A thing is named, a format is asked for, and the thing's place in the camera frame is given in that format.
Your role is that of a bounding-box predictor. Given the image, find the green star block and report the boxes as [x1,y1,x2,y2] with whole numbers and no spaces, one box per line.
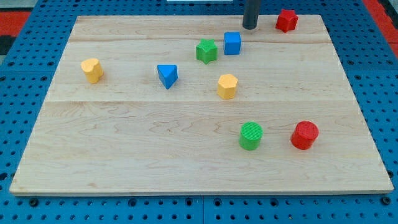
[196,39,218,64]

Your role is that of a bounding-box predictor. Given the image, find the blue cube block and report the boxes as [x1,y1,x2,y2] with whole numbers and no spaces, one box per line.
[224,32,241,55]

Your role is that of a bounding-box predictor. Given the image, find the red star block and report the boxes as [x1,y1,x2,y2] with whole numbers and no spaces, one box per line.
[275,9,299,33]

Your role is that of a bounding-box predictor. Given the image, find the light wooden board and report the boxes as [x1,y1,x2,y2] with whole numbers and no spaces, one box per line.
[9,15,394,196]

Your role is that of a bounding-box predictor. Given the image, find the yellow hexagon block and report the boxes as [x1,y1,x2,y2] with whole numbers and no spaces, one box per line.
[217,74,238,100]

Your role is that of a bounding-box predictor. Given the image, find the blue triangle block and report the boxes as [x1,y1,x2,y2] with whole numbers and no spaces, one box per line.
[157,64,178,89]

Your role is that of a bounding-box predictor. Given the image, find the green cylinder block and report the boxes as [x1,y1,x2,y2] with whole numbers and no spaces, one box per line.
[239,121,263,151]

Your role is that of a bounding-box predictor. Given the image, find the red cylinder block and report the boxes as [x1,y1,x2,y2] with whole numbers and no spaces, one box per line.
[290,121,319,150]

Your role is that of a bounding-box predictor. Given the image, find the yellow heart block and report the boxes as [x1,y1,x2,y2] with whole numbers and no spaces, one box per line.
[81,58,104,84]

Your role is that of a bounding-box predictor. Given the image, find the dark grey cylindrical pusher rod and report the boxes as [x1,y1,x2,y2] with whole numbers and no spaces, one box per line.
[242,0,261,30]

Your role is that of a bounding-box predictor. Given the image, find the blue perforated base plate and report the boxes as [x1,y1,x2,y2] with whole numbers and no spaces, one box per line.
[1,0,397,223]

